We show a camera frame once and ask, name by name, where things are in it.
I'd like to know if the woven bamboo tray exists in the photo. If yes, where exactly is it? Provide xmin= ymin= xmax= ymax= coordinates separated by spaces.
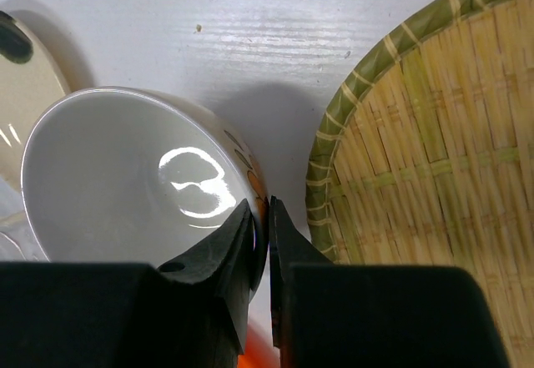
xmin=305 ymin=0 xmax=533 ymax=367

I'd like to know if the beige plate green spot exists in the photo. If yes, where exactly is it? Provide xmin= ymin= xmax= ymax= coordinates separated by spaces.
xmin=0 ymin=12 xmax=71 ymax=190

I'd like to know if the orange plastic plate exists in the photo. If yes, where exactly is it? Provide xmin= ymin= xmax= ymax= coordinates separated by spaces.
xmin=237 ymin=320 xmax=280 ymax=368

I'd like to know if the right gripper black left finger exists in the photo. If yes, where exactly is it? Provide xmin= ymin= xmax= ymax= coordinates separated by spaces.
xmin=158 ymin=199 xmax=255 ymax=355

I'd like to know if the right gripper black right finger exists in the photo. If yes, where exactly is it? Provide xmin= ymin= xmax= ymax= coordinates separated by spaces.
xmin=269 ymin=195 xmax=331 ymax=350

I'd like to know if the beige floral ceramic bowl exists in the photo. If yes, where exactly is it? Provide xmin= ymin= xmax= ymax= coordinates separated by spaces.
xmin=21 ymin=87 xmax=267 ymax=288

